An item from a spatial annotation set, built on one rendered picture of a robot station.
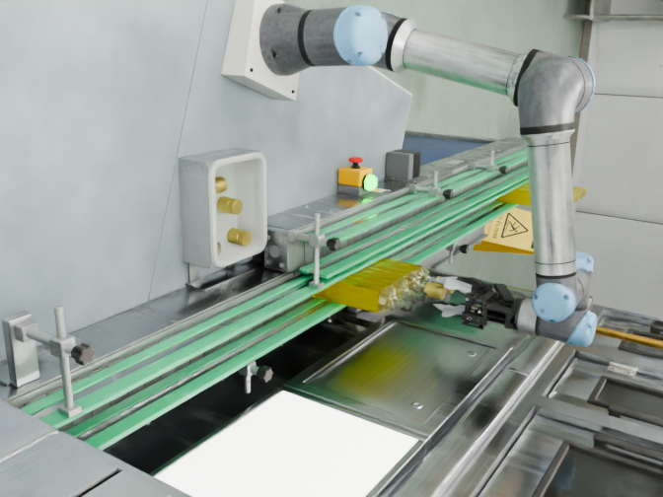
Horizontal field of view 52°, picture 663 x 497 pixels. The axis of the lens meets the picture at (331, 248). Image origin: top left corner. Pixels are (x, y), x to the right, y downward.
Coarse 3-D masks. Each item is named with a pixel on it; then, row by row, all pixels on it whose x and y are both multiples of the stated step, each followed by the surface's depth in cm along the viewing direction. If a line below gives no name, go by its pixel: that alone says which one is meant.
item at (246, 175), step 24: (216, 168) 133; (240, 168) 149; (264, 168) 146; (240, 192) 150; (264, 192) 148; (216, 216) 147; (240, 216) 152; (264, 216) 149; (216, 240) 137; (264, 240) 151; (216, 264) 139
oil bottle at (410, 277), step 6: (372, 264) 170; (378, 264) 170; (372, 270) 166; (378, 270) 166; (384, 270) 166; (390, 270) 166; (396, 270) 166; (402, 270) 166; (408, 270) 166; (396, 276) 163; (402, 276) 162; (408, 276) 162; (414, 276) 163; (408, 282) 162; (414, 282) 162; (414, 288) 162
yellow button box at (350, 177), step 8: (344, 168) 188; (352, 168) 187; (360, 168) 188; (368, 168) 189; (344, 176) 187; (352, 176) 185; (360, 176) 185; (344, 184) 188; (352, 184) 186; (360, 184) 186; (344, 192) 188; (352, 192) 187; (360, 192) 186
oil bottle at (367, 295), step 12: (348, 276) 161; (336, 288) 159; (348, 288) 157; (360, 288) 155; (372, 288) 154; (384, 288) 155; (336, 300) 160; (348, 300) 158; (360, 300) 156; (372, 300) 154; (384, 300) 153; (384, 312) 154
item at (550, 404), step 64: (448, 320) 185; (640, 320) 188; (256, 384) 150; (512, 384) 146; (576, 384) 154; (640, 384) 155; (128, 448) 126; (448, 448) 123; (512, 448) 130; (576, 448) 130; (640, 448) 128
